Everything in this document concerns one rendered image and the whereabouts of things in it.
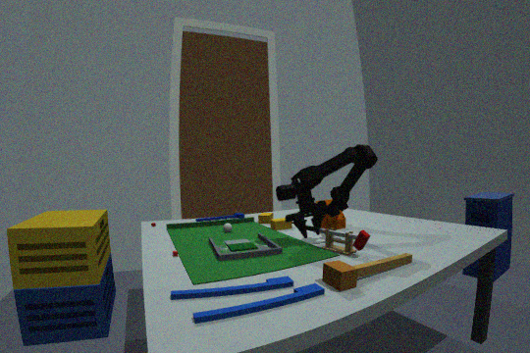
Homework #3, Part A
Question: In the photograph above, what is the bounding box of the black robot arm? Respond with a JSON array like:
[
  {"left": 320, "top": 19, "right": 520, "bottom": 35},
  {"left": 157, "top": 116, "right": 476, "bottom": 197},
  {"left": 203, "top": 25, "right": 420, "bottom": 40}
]
[{"left": 276, "top": 144, "right": 378, "bottom": 217}]

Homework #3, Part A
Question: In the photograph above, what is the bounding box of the red putter with grey shaft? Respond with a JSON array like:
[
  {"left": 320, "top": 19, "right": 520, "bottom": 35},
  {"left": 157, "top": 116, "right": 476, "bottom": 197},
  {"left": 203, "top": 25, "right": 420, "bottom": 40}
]
[{"left": 306, "top": 226, "right": 371, "bottom": 251}]

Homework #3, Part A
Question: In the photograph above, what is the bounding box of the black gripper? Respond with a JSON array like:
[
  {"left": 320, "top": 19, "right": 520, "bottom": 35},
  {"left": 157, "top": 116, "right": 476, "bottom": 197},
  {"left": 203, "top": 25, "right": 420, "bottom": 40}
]
[{"left": 286, "top": 195, "right": 330, "bottom": 238}]

